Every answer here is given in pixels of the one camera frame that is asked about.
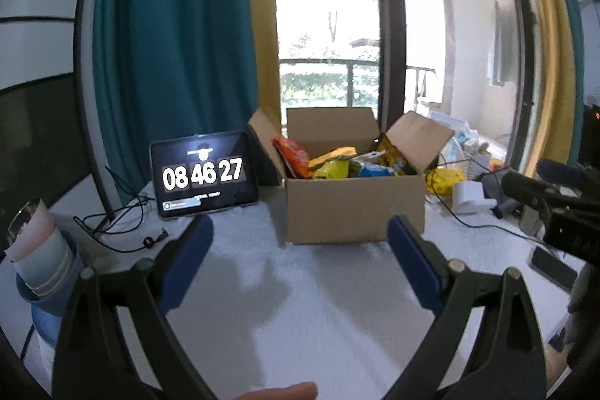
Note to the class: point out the stacked pastel cups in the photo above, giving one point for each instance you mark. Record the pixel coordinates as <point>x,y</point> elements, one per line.
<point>42,259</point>

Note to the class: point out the brown cardboard box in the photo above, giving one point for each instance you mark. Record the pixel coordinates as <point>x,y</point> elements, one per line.
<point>351,208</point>

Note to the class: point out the person's left hand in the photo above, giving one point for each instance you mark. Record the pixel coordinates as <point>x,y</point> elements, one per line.
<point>281,393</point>

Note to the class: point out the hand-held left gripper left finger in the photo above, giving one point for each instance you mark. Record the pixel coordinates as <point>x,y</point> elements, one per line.
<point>187,259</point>

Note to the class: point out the grey hanging cloth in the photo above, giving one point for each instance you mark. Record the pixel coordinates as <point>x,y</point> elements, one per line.
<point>501,48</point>

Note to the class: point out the white plastic basket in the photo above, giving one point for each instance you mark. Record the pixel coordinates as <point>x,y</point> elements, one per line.
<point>471,158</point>

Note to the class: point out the yellow curtain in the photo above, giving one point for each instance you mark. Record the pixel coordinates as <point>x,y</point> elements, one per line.
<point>265,30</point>
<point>553,30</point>

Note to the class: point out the yellow wipes packet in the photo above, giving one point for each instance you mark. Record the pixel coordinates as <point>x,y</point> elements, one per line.
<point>443,179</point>

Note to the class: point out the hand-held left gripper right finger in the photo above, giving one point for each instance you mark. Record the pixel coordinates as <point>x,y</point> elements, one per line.
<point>412,259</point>

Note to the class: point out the black tablet clock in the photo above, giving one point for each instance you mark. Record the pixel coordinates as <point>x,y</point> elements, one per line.
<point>201,175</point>

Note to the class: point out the person's right forearm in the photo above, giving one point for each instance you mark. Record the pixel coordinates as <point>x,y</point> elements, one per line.
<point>586,311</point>

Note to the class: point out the yellow-green snack packet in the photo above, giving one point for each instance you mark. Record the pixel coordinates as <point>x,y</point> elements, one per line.
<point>330,168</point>

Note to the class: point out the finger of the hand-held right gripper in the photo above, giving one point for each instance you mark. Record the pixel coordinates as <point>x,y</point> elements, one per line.
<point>525,187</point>
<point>555,169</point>

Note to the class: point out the blue and yellow snack bag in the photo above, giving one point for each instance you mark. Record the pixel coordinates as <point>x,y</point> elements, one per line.
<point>375,169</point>

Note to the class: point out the black smartphone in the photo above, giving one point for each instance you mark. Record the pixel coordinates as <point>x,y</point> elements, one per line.
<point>553,266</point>

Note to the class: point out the white box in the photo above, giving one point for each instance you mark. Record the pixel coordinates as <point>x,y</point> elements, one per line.
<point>468,196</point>

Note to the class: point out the black balcony railing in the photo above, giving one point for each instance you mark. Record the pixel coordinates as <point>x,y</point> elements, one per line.
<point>349,81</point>

